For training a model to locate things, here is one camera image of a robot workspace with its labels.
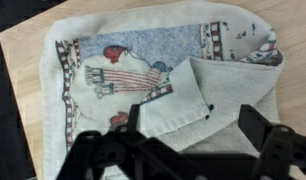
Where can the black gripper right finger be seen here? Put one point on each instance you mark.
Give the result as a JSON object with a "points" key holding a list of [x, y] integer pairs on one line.
{"points": [[253, 125]]}

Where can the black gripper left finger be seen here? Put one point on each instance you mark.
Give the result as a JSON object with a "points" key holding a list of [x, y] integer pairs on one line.
{"points": [[133, 116]]}

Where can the printed snowman towel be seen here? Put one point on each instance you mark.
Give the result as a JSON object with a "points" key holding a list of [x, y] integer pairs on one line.
{"points": [[133, 73]]}

